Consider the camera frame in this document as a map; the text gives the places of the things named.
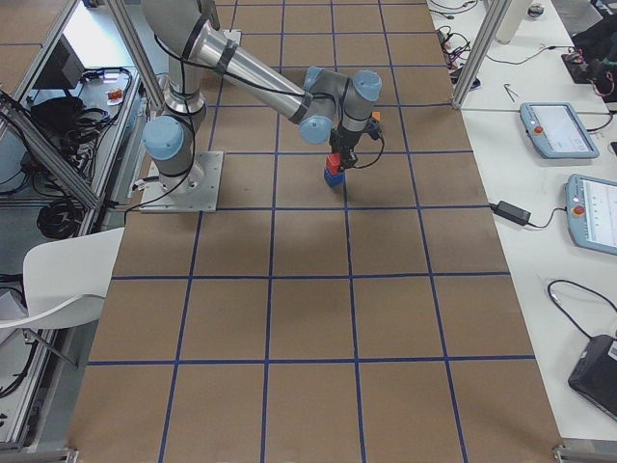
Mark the black computer box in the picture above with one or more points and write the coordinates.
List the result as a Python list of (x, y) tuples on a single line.
[(63, 69)]

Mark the aluminium frame post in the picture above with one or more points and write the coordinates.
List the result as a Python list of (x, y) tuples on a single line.
[(486, 34)]

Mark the teach pendant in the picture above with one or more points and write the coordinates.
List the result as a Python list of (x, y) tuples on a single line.
[(556, 131), (591, 212)]

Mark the blue wooden block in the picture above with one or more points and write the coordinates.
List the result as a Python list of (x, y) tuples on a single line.
[(333, 180)]

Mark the red wooden block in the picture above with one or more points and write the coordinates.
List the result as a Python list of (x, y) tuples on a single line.
[(333, 163)]

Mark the black laptop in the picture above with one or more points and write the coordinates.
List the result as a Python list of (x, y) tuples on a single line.
[(594, 375)]

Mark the white chair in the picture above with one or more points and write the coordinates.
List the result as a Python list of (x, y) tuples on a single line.
[(66, 281)]

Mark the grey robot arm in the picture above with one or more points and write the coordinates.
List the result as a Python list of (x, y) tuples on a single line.
[(330, 107)]

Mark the white paper roll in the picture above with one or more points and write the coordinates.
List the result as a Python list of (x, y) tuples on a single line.
[(511, 22)]

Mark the upper teach pendant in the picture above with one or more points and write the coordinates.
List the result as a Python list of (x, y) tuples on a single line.
[(556, 131)]

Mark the lower teach pendant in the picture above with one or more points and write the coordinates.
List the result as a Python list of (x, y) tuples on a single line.
[(591, 212)]

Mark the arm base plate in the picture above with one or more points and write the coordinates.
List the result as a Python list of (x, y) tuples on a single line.
[(197, 192)]

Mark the black power adapter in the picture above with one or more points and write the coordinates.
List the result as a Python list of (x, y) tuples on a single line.
[(511, 212)]

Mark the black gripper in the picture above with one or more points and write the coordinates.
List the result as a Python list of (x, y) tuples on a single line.
[(343, 143)]

